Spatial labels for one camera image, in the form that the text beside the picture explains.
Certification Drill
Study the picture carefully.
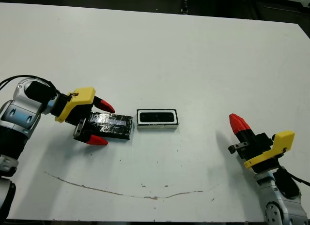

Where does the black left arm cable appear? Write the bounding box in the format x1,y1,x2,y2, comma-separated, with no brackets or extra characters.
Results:
0,74,57,90

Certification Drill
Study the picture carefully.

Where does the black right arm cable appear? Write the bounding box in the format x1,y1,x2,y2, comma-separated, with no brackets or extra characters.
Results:
278,165,310,187

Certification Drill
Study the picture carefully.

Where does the white camera box base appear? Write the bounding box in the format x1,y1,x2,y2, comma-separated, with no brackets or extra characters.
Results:
136,108,179,131

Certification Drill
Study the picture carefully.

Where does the black and yellow right gripper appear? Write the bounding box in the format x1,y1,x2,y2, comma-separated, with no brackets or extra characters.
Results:
227,114,295,173

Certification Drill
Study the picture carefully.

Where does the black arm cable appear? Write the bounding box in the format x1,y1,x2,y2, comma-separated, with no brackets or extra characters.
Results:
0,74,57,90
278,165,310,187

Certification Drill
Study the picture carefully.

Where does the small black camera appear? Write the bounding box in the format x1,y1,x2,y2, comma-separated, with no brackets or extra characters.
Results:
139,111,175,123

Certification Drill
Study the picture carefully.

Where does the black and yellow left gripper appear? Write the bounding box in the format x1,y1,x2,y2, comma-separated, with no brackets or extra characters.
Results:
51,87,116,146

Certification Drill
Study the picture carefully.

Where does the black rectangular box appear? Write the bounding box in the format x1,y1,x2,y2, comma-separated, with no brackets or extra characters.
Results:
82,111,133,141

